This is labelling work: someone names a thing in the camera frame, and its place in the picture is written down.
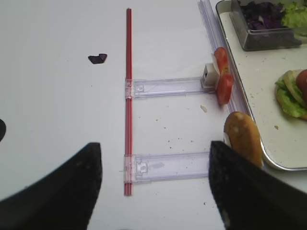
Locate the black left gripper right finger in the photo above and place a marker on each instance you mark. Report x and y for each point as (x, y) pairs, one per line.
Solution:
(248, 198)

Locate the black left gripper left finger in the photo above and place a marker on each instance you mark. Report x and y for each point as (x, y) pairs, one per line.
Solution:
(63, 200)

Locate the standing tomato slices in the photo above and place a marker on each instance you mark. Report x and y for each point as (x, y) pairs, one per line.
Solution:
(225, 80)

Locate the white tomato pusher block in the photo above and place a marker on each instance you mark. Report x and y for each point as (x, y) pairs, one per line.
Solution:
(211, 76)

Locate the tomato slice on sandwich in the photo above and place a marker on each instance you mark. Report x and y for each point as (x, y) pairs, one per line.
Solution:
(301, 82)

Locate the green lettuce in box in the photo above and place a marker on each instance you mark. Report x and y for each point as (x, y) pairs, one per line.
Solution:
(295, 17)

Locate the standing bun half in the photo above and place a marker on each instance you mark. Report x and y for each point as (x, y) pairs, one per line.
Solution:
(244, 137)

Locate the metal baking tray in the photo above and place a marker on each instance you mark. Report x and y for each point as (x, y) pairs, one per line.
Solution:
(284, 138)

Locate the lower left clear holder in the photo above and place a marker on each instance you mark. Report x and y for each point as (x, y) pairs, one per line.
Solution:
(140, 169)

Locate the clear holder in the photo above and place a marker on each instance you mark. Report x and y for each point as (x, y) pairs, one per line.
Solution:
(140, 169)
(136, 89)

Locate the sandwich stack base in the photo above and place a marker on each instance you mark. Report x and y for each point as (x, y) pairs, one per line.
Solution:
(289, 96)

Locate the upper left clear holder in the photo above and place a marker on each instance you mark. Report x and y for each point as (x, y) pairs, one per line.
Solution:
(136, 89)

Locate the purple cabbage scrap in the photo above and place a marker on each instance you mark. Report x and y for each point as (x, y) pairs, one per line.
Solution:
(99, 59)

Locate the clear plastic salad box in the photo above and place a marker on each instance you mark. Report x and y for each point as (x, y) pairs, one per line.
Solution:
(267, 39)

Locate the purple cabbage leaves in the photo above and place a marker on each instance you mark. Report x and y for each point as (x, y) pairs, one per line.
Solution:
(263, 16)

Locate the left red rail strip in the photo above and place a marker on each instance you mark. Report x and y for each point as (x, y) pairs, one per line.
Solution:
(128, 120)

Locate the left clear long rail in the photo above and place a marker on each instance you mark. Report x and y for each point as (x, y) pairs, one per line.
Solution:
(217, 39)

